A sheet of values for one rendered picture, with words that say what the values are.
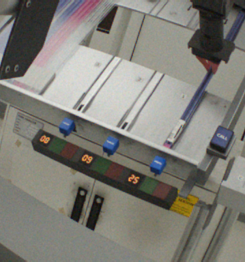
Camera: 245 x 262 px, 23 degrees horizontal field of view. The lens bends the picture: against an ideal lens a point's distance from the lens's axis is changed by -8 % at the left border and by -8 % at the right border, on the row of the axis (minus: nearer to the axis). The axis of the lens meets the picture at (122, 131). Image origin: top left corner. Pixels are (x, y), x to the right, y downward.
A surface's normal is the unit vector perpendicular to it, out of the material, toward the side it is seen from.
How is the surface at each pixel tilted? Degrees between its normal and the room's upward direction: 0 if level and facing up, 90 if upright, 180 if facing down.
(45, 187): 90
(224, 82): 90
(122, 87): 45
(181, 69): 90
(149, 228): 90
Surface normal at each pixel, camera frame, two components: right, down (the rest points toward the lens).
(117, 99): -0.07, -0.58
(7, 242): 0.29, -0.93
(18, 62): 0.89, 0.35
